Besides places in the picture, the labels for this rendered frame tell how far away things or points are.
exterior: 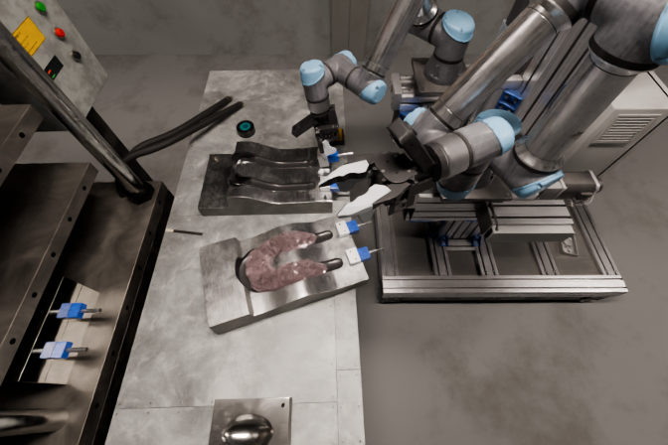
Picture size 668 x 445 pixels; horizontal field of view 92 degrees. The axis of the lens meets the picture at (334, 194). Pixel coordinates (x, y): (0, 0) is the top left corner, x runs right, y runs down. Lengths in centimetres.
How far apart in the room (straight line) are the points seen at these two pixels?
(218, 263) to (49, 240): 47
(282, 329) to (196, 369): 27
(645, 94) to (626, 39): 67
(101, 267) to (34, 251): 26
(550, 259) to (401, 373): 101
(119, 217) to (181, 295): 45
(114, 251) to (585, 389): 225
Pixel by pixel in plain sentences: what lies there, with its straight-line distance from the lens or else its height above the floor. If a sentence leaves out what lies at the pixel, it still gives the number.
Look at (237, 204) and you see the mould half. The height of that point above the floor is 89.
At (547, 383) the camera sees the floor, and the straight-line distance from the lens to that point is 218.
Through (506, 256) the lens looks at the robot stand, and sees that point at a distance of 204.
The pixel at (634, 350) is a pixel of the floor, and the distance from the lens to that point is 249.
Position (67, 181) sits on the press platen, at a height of 104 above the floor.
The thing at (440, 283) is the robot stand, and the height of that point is 23.
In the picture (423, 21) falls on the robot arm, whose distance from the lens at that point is 136.
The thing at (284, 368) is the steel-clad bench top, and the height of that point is 80.
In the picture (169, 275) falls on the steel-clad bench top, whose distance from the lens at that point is 128.
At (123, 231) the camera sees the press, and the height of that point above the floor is 78.
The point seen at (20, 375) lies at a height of 96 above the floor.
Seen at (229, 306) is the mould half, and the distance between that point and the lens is 106.
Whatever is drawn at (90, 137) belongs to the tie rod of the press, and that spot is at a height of 114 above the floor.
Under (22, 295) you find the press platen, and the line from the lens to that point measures 120.
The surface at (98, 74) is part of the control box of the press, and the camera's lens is 157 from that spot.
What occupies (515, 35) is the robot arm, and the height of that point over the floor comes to 154.
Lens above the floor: 189
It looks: 57 degrees down
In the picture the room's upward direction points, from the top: straight up
